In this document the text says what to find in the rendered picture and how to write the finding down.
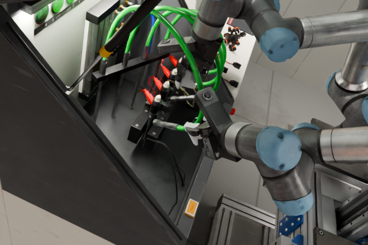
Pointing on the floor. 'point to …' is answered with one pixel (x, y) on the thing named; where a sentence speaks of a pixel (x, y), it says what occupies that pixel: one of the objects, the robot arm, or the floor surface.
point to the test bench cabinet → (43, 226)
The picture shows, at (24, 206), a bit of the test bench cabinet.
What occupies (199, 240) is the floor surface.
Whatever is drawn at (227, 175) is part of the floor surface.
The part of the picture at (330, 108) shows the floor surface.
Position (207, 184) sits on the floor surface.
